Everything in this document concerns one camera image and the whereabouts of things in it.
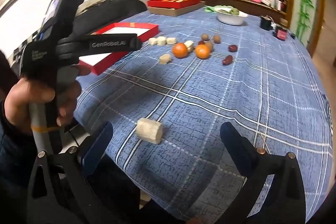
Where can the brown cardboard box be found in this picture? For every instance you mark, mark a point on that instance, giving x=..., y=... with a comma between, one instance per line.
x=181, y=12

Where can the black leather sofa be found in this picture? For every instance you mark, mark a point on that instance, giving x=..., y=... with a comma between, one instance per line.
x=113, y=8

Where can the white bowl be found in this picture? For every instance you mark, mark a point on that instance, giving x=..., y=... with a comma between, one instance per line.
x=232, y=19

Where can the red tray with white inside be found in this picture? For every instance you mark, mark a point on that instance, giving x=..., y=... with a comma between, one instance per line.
x=123, y=29

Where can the person's left hand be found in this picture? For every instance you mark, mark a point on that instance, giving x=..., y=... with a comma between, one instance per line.
x=18, y=106

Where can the black jar with red label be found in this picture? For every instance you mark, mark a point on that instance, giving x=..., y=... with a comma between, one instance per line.
x=280, y=33

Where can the green leafy vegetables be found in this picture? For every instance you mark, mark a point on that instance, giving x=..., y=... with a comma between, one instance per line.
x=231, y=11

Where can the brown longan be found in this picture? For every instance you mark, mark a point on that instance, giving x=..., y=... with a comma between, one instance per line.
x=204, y=37
x=209, y=46
x=216, y=39

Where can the orange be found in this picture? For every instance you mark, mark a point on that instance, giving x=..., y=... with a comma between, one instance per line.
x=202, y=51
x=180, y=50

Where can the green cloth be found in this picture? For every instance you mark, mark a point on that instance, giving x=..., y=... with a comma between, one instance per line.
x=210, y=8

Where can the person's left forearm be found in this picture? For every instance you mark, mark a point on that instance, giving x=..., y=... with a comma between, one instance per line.
x=13, y=150

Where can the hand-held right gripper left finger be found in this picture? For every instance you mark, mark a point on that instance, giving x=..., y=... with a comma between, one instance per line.
x=97, y=145

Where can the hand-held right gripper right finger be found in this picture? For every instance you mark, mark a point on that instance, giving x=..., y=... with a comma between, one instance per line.
x=233, y=142

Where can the red box with snacks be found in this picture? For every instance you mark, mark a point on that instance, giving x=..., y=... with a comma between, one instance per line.
x=162, y=5

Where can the black cup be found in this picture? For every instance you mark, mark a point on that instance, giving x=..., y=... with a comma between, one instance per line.
x=266, y=22

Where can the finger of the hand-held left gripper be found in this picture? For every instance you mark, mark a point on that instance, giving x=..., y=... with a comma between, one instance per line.
x=113, y=44

